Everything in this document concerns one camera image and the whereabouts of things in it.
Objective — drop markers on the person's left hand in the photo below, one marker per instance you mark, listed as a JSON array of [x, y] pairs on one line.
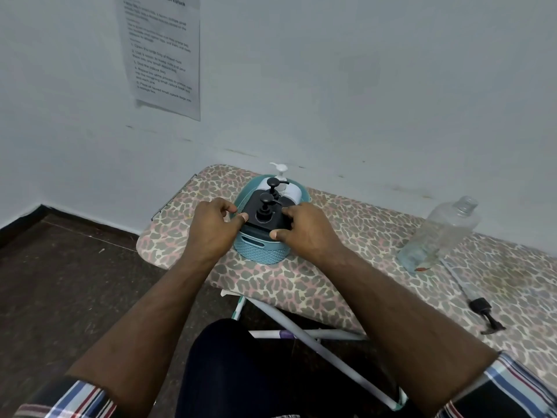
[[209, 232]]

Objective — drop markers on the person's right hand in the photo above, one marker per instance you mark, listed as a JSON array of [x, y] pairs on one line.
[[311, 235]]

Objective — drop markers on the person's right thumb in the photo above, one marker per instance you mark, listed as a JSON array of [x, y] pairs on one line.
[[280, 234]]

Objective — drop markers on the person's left thumb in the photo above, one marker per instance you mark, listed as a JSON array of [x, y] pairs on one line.
[[240, 219]]

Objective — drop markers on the black pump dispenser bottle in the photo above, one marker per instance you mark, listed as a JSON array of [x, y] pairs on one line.
[[256, 221]]

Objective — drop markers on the person's right forearm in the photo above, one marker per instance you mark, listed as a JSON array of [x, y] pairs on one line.
[[404, 330]]

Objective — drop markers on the person's left forearm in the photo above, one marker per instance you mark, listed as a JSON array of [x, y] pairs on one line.
[[152, 317]]

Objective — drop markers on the teal woven plastic basket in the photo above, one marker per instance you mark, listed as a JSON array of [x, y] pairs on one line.
[[261, 248]]

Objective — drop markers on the white bottle with black pump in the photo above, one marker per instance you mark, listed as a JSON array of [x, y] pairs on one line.
[[290, 192]]

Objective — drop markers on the leopard print ironing board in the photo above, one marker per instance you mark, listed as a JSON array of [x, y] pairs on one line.
[[383, 256]]

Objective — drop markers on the white metal ironing board legs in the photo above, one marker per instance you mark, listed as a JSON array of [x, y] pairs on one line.
[[304, 337]]

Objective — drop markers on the person's dark trousers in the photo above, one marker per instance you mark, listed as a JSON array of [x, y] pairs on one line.
[[269, 374]]

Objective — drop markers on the clear empty plastic bottle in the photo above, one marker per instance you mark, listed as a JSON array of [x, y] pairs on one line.
[[439, 232]]

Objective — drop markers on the printed paper instruction sheet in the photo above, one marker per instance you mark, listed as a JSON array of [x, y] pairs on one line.
[[163, 52]]

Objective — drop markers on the black pump head with tube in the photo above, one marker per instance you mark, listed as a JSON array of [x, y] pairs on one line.
[[481, 305]]

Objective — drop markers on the plaid left shirt sleeve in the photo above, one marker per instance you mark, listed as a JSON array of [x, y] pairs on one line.
[[74, 398]]

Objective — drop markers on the plaid shirt sleeve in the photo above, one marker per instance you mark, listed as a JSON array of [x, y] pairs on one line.
[[74, 398], [509, 387]]

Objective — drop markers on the plaid right shirt sleeve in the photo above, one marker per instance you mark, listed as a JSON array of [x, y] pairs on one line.
[[509, 387]]

